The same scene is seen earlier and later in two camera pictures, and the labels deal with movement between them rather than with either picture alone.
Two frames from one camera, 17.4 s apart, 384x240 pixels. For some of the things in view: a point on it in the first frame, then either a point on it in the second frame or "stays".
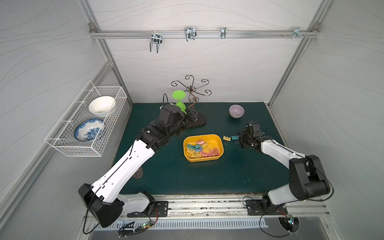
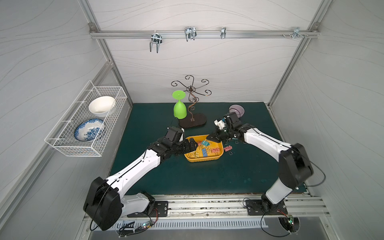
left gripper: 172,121 to 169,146
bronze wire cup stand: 192,96 stays
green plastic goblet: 180,94 stays
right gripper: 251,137 to 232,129
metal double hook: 156,38 stays
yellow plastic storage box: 203,148 stays
